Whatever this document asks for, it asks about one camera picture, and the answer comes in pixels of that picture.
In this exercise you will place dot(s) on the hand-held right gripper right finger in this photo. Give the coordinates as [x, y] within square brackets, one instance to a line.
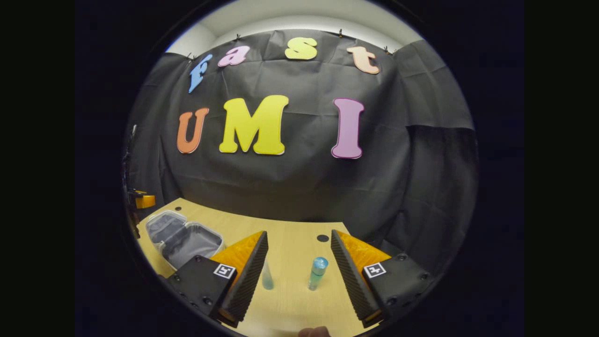
[351, 281]

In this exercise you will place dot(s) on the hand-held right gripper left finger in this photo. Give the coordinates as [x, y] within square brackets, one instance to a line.
[250, 281]

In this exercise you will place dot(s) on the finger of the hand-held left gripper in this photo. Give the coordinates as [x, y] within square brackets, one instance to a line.
[145, 201]

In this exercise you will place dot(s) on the blue and white tube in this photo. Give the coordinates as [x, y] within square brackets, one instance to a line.
[267, 278]

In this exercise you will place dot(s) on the clear blue bottle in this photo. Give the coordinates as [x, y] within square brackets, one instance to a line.
[317, 274]

